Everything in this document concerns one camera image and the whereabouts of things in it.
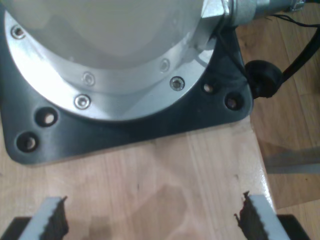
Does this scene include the thick black base cable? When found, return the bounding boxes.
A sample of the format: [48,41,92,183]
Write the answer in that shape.
[243,14,320,100]

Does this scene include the silver metal cable connector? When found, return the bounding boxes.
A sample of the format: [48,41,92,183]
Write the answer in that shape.
[201,0,306,26]

